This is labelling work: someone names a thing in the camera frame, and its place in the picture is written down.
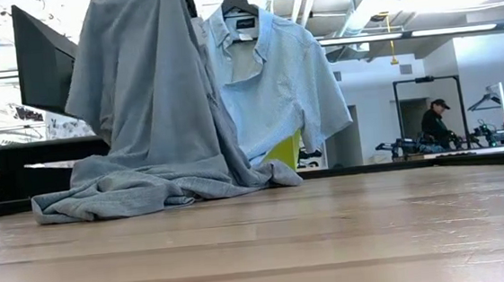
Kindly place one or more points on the light blue collared shirt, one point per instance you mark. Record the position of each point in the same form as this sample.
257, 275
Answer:
275, 89

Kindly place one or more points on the neon yellow t-shirt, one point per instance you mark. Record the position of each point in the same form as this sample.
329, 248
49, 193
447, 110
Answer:
287, 154

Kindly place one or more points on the grey shirt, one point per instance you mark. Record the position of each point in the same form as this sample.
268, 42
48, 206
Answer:
140, 100

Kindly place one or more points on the black background robot arm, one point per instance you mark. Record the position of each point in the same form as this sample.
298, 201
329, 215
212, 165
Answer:
483, 132
403, 146

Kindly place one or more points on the background clothes hanger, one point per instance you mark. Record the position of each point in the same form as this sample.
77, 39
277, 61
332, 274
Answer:
483, 102

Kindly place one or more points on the long ceiling light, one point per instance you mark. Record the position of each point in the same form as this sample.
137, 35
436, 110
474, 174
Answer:
450, 30

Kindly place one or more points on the grey door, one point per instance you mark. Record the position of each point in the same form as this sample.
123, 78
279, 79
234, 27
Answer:
343, 152

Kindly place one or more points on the black background equipment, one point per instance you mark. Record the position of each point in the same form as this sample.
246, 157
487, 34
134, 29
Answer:
311, 156

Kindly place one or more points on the person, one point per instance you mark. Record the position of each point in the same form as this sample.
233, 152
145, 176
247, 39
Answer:
435, 126

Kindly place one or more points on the white background table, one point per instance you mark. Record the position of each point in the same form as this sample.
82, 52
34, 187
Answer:
482, 151

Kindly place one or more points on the black monitor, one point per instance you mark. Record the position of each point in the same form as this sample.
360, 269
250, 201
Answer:
43, 63

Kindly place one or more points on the floral fabric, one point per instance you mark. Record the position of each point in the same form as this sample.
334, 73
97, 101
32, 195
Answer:
62, 129

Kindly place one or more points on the dark grey desk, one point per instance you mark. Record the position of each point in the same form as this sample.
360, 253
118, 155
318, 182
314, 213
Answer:
45, 148

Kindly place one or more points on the grey wall vent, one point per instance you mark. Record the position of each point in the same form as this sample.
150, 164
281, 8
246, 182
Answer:
406, 69

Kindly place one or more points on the black garment rack frame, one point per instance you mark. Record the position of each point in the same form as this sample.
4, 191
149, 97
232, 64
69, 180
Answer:
427, 79

